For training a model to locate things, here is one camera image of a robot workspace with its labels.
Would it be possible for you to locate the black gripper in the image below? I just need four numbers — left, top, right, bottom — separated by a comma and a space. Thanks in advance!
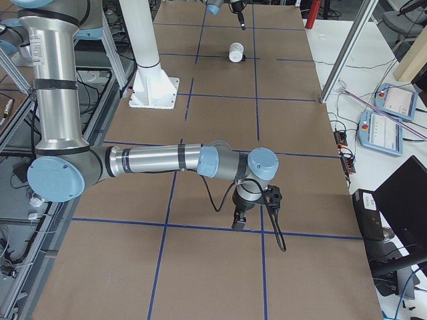
230, 0, 246, 31
232, 186, 264, 231

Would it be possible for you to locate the white mug with smiley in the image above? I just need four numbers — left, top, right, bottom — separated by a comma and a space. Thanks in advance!
228, 42, 246, 63

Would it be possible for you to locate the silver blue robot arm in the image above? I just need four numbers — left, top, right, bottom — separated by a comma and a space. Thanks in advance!
201, 0, 246, 31
16, 1, 282, 232

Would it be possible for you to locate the black orange usb hub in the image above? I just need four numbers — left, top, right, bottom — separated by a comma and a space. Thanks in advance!
334, 130, 356, 177

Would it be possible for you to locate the black laptop computer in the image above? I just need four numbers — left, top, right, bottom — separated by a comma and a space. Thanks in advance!
352, 155, 426, 277

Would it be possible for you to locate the near blue teach pendant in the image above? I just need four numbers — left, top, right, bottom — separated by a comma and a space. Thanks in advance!
358, 110, 403, 157

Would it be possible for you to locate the blue teach pendant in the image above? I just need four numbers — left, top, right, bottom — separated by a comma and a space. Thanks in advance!
358, 110, 403, 157
374, 83, 418, 121

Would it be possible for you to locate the grey office chair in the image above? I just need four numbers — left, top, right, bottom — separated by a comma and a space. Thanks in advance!
382, 1, 426, 45

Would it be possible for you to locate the wooden beam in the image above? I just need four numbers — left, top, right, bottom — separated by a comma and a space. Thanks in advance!
393, 27, 427, 83

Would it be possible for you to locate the far blue teach pendant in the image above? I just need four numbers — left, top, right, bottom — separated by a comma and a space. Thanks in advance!
374, 83, 418, 121

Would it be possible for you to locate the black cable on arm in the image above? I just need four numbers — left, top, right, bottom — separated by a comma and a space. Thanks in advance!
199, 173, 288, 253

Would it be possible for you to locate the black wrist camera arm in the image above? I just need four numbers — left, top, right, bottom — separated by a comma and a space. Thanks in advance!
264, 185, 282, 210

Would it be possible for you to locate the white camera mast pillar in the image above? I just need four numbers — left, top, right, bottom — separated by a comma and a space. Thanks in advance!
119, 0, 179, 110

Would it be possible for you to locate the aluminium frame post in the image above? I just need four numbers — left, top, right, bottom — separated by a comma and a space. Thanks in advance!
320, 0, 379, 103

